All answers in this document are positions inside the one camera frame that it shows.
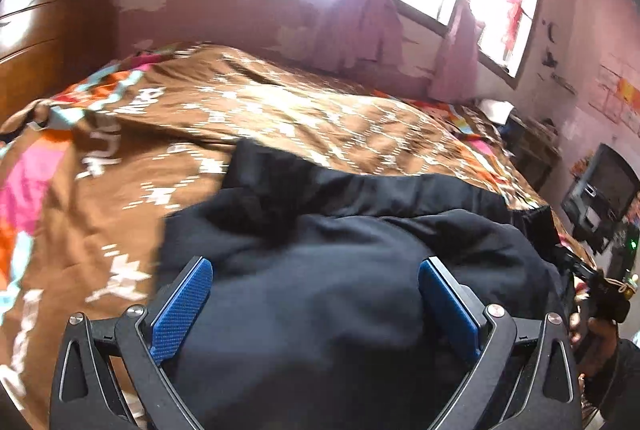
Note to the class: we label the wooden wardrobe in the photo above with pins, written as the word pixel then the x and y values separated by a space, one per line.
pixel 45 25

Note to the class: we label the black television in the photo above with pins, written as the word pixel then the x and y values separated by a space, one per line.
pixel 607 182

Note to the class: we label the bedside table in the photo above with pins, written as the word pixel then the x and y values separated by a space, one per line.
pixel 537 150

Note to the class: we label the brown printed blanket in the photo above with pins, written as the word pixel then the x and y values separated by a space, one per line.
pixel 300 110

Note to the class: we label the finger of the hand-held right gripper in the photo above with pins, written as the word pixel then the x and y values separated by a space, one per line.
pixel 580 267

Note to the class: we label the person's right hand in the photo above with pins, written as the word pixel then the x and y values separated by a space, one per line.
pixel 597 342

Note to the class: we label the wall poster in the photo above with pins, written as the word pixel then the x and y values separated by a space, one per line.
pixel 620 95

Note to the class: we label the person's right forearm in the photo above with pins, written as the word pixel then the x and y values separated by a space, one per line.
pixel 617 385

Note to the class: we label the dark navy garment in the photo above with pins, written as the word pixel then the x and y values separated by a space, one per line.
pixel 325 285

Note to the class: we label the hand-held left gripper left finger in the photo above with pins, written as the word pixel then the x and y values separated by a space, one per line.
pixel 182 305

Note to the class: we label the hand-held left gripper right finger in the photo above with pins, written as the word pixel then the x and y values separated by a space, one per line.
pixel 447 310

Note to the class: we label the lilac curtain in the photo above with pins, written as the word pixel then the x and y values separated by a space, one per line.
pixel 457 55
pixel 360 25

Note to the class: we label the white folded cloth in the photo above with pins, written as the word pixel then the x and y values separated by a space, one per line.
pixel 497 109

